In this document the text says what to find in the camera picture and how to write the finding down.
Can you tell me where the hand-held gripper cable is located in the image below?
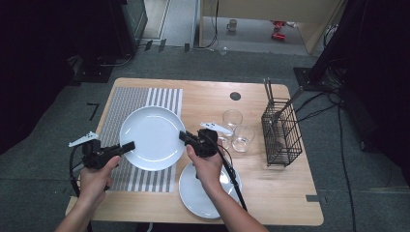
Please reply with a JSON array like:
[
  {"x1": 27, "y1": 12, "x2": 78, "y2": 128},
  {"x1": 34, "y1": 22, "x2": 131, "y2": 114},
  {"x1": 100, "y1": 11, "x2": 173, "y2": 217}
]
[
  {"x1": 206, "y1": 132, "x2": 249, "y2": 213},
  {"x1": 69, "y1": 144, "x2": 85, "y2": 198}
]

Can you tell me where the clear drinking glass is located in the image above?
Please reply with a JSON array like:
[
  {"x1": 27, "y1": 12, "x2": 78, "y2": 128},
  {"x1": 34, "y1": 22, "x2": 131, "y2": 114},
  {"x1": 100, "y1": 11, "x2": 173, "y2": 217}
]
[
  {"x1": 221, "y1": 109, "x2": 244, "y2": 133},
  {"x1": 231, "y1": 125, "x2": 256, "y2": 154},
  {"x1": 219, "y1": 130, "x2": 234, "y2": 151}
]

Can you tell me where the black hanging cable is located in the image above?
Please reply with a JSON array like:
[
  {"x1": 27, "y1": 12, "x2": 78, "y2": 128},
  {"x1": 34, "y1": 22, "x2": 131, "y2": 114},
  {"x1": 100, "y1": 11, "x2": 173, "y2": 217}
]
[{"x1": 206, "y1": 0, "x2": 220, "y2": 50}]

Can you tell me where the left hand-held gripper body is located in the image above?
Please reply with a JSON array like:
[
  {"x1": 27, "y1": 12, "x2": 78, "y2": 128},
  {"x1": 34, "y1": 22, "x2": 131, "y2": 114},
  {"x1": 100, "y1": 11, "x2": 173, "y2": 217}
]
[{"x1": 68, "y1": 130, "x2": 112, "y2": 171}]

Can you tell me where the white cable bundle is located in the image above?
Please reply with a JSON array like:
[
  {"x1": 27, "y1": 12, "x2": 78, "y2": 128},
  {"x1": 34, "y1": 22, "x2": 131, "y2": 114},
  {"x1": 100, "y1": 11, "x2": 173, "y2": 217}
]
[{"x1": 323, "y1": 23, "x2": 339, "y2": 47}]

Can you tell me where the grey white striped placemat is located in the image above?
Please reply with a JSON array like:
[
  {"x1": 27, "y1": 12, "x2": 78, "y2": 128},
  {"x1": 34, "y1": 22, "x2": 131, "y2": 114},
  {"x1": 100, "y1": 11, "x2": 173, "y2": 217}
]
[{"x1": 96, "y1": 86, "x2": 184, "y2": 193}]

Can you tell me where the person's right hand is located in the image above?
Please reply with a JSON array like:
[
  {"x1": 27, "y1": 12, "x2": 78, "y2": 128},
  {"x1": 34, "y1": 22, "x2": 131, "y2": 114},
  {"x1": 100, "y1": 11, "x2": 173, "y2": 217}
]
[{"x1": 186, "y1": 138, "x2": 225, "y2": 191}]

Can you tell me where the beige mug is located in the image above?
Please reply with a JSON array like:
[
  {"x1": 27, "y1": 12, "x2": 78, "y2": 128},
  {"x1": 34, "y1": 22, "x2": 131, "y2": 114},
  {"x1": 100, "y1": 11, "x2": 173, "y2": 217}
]
[{"x1": 226, "y1": 18, "x2": 239, "y2": 33}]

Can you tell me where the black floor cable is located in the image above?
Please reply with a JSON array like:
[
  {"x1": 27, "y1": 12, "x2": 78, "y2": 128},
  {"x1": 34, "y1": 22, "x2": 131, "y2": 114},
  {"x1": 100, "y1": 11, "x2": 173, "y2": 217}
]
[
  {"x1": 337, "y1": 104, "x2": 357, "y2": 232},
  {"x1": 297, "y1": 102, "x2": 337, "y2": 124},
  {"x1": 294, "y1": 91, "x2": 327, "y2": 114}
]

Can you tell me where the dark metal cutlery piece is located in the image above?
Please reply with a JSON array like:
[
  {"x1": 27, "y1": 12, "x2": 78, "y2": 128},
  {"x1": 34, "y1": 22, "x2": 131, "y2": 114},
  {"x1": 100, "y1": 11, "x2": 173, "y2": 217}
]
[
  {"x1": 267, "y1": 76, "x2": 276, "y2": 104},
  {"x1": 263, "y1": 77, "x2": 271, "y2": 104}
]

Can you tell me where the black equipment base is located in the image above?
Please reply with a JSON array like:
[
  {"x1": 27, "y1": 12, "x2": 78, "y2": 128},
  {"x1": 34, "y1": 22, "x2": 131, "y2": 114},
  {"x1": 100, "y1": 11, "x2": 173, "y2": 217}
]
[{"x1": 69, "y1": 54, "x2": 114, "y2": 85}]

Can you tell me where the black metal stand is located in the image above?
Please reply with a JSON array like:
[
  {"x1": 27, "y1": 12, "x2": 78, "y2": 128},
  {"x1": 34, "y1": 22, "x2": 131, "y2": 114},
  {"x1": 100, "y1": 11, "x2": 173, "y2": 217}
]
[{"x1": 293, "y1": 0, "x2": 371, "y2": 93}]

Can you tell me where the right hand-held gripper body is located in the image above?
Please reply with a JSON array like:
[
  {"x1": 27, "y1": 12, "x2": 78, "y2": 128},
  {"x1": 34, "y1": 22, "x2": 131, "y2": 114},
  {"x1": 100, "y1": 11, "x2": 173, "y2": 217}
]
[{"x1": 189, "y1": 121, "x2": 234, "y2": 159}]

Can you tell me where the dark glass-fronted cabinet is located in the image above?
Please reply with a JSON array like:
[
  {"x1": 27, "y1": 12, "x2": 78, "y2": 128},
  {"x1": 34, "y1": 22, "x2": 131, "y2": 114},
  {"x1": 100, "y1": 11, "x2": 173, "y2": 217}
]
[{"x1": 109, "y1": 0, "x2": 149, "y2": 59}]

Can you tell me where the black curtain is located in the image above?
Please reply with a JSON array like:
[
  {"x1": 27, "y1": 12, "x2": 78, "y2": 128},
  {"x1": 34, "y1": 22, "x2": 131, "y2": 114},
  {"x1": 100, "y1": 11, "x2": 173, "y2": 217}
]
[
  {"x1": 341, "y1": 0, "x2": 410, "y2": 182},
  {"x1": 0, "y1": 0, "x2": 124, "y2": 156}
]

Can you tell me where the black wire cutlery basket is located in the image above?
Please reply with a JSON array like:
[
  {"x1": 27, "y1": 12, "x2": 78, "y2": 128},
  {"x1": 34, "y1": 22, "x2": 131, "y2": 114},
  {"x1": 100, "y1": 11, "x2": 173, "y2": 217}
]
[{"x1": 260, "y1": 97, "x2": 304, "y2": 168}]

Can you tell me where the left hand-held gripper cable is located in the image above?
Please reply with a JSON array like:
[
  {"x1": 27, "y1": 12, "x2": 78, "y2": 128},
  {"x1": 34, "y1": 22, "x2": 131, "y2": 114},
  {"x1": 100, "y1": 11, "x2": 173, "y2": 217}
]
[{"x1": 69, "y1": 144, "x2": 85, "y2": 198}]

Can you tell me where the right hand-held gripper cable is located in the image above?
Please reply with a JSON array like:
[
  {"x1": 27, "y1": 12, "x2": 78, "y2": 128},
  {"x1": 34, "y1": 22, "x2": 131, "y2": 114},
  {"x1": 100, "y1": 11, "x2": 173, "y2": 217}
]
[{"x1": 206, "y1": 132, "x2": 249, "y2": 213}]

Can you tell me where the black looped cable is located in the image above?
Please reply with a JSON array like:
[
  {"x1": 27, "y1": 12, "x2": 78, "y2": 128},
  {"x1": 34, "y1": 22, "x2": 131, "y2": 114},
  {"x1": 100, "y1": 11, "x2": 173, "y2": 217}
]
[{"x1": 96, "y1": 52, "x2": 133, "y2": 68}]

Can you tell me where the person's left hand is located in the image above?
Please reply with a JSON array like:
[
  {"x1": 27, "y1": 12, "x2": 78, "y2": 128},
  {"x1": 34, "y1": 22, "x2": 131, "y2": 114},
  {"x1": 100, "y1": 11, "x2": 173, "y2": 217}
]
[{"x1": 78, "y1": 155, "x2": 123, "y2": 206}]

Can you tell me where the white round plate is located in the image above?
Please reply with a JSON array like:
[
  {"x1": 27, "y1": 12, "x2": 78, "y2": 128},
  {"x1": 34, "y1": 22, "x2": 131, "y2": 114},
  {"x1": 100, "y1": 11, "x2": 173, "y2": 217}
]
[
  {"x1": 178, "y1": 160, "x2": 244, "y2": 220},
  {"x1": 119, "y1": 105, "x2": 187, "y2": 172}
]

